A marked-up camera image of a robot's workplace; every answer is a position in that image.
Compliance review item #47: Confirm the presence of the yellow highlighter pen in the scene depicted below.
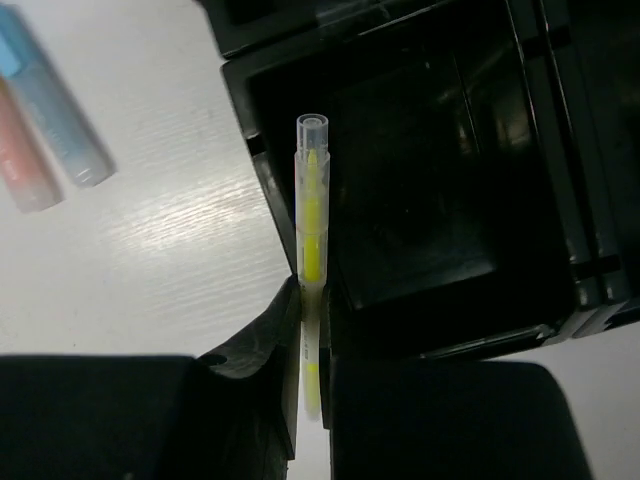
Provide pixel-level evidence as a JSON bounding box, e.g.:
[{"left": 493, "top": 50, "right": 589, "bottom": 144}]
[{"left": 294, "top": 113, "right": 331, "bottom": 421}]

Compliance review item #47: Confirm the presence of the pink highlighter orange cap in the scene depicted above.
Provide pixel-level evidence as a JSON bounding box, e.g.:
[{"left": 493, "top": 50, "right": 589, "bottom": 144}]
[{"left": 1, "top": 80, "right": 62, "bottom": 213}]

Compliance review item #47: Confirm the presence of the blue highlighter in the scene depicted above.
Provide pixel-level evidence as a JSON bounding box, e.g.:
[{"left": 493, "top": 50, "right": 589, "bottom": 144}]
[{"left": 1, "top": 4, "right": 115, "bottom": 188}]

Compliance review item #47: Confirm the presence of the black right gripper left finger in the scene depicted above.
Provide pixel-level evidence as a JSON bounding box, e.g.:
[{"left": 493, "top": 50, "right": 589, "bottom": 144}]
[{"left": 1, "top": 278, "right": 300, "bottom": 479}]

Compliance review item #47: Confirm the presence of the black four-compartment organizer tray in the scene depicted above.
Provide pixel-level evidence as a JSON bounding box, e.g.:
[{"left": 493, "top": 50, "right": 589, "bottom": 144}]
[{"left": 203, "top": 1, "right": 639, "bottom": 358}]

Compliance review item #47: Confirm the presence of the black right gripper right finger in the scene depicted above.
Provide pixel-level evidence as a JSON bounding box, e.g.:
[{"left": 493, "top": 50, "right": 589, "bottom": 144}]
[{"left": 320, "top": 292, "right": 592, "bottom": 479}]

